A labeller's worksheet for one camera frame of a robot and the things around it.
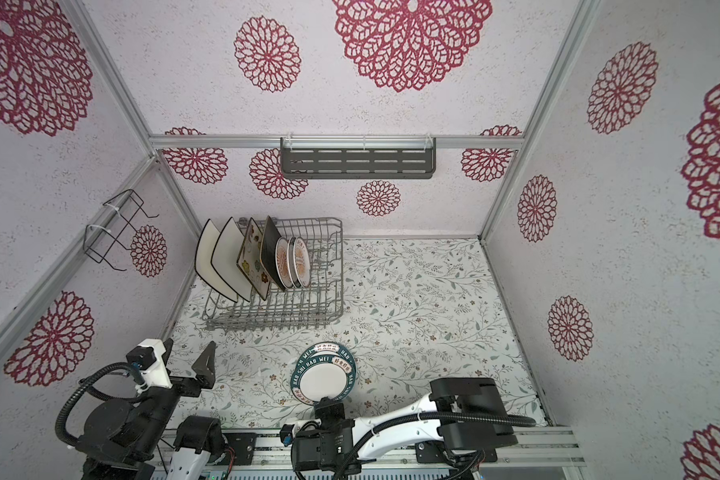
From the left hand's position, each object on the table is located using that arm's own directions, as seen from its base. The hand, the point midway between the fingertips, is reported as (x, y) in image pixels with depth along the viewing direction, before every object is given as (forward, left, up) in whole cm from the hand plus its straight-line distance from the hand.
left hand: (194, 347), depth 63 cm
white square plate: (+33, +6, -10) cm, 35 cm away
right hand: (-5, -26, -20) cm, 33 cm away
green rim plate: (+11, -25, -26) cm, 37 cm away
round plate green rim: (+2, -25, -24) cm, 34 cm away
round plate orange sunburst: (+40, -15, -19) cm, 47 cm away
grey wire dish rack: (+26, -20, -26) cm, 42 cm away
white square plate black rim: (+31, +11, -8) cm, 34 cm away
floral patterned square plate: (+34, -1, -12) cm, 36 cm away
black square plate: (+39, -6, -13) cm, 41 cm away
